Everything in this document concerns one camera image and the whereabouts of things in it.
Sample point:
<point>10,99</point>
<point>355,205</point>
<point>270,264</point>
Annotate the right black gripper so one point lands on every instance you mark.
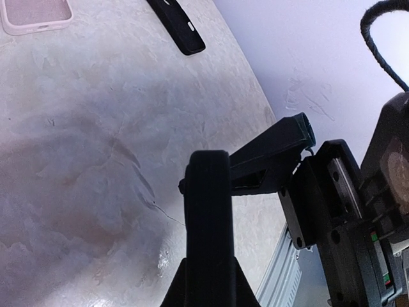
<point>323,207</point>

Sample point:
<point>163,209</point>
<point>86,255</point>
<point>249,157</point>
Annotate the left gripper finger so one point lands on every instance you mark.
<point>209,277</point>

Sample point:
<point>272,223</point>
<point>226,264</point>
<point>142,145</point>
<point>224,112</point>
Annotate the black phone case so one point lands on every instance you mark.
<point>178,25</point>
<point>208,208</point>

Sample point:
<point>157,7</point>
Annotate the pink phone case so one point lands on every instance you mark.
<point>33,16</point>

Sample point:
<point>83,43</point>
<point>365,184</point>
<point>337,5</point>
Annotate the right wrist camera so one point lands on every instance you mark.
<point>384,171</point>

